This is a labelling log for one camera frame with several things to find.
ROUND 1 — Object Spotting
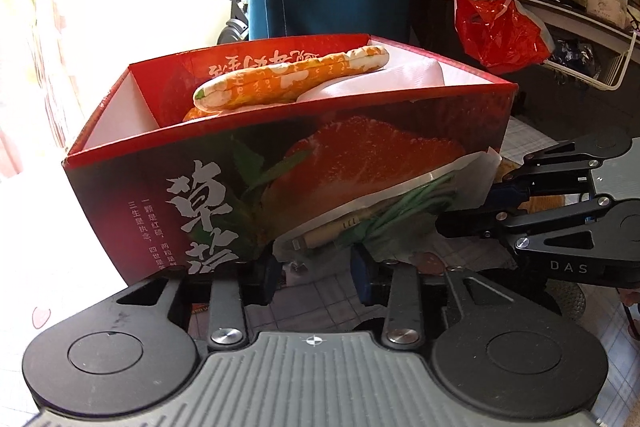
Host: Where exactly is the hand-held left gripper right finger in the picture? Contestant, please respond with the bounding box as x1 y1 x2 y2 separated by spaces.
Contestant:
350 247 516 350

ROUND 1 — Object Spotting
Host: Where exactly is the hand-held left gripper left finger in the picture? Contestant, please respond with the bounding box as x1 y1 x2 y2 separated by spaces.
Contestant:
90 257 281 350

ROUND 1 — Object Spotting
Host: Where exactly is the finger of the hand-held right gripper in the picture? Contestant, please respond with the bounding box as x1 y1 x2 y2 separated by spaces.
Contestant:
435 195 617 251
492 128 634 206

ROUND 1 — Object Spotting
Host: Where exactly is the clear packet with green rope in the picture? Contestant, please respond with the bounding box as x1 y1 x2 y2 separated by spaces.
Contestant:
272 147 501 265

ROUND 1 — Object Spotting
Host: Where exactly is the red cardboard box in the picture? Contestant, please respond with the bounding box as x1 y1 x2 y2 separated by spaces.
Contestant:
61 34 516 289

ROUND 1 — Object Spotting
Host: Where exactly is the orange and white plush toy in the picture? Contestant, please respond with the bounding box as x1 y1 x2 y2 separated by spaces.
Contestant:
192 46 390 112

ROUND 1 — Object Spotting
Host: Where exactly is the checked tablecloth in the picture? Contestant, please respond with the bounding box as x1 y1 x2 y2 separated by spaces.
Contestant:
190 117 640 343

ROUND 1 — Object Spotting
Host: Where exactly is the red plastic bag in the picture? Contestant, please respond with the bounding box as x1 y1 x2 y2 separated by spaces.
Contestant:
454 0 553 75

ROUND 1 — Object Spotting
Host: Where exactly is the clear jar of cotton pads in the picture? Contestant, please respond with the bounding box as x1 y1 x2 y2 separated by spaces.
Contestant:
585 0 628 28

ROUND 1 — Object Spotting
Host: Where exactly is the white wire rack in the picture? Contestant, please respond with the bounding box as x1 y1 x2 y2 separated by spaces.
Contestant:
452 0 640 90

